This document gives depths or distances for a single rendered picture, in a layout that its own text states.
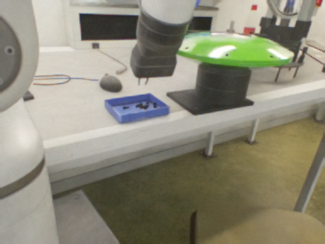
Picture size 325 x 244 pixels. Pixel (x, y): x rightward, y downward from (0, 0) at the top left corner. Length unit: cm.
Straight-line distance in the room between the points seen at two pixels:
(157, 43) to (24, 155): 24
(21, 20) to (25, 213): 16
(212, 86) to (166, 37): 32
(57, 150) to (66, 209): 11
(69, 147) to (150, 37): 26
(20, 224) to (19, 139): 7
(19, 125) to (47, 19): 117
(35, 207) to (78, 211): 19
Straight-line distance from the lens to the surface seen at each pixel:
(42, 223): 29
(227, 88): 67
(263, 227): 80
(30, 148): 25
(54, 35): 142
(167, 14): 36
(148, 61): 42
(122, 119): 56
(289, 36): 142
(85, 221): 44
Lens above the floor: 117
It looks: 27 degrees down
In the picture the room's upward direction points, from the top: 4 degrees clockwise
